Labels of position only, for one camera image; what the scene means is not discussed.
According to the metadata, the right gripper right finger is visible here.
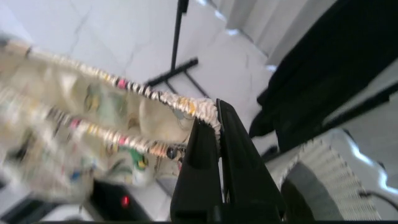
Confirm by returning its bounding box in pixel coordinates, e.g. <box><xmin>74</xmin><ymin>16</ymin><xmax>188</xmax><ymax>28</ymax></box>
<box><xmin>216</xmin><ymin>98</ymin><xmax>287</xmax><ymax>222</ymax></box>

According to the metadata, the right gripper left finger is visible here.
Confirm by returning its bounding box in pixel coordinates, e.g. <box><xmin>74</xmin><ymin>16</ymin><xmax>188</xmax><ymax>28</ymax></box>
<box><xmin>170</xmin><ymin>118</ymin><xmax>223</xmax><ymax>222</ymax></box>

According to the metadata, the black garment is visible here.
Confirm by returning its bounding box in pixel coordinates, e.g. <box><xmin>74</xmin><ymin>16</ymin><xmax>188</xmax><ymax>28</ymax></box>
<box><xmin>248</xmin><ymin>0</ymin><xmax>398</xmax><ymax>153</ymax></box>

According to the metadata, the cream printed garment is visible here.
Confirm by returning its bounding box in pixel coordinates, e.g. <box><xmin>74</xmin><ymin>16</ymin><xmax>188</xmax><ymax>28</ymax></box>
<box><xmin>0</xmin><ymin>39</ymin><xmax>222</xmax><ymax>203</ymax></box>

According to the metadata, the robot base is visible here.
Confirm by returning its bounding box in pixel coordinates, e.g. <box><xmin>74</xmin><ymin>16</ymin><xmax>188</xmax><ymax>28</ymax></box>
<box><xmin>0</xmin><ymin>179</ymin><xmax>153</xmax><ymax>222</ymax></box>

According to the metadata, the white laundry basket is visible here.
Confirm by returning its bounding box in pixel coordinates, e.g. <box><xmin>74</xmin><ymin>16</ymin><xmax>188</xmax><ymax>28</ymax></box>
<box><xmin>266</xmin><ymin>129</ymin><xmax>398</xmax><ymax>222</ymax></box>

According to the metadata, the black clothes rack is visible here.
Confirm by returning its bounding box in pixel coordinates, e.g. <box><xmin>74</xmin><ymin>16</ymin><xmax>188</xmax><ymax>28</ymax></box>
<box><xmin>144</xmin><ymin>0</ymin><xmax>398</xmax><ymax>162</ymax></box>

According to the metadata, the white curtain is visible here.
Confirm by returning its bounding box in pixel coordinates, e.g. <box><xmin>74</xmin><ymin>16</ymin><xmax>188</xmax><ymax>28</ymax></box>
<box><xmin>211</xmin><ymin>0</ymin><xmax>338</xmax><ymax>67</ymax></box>

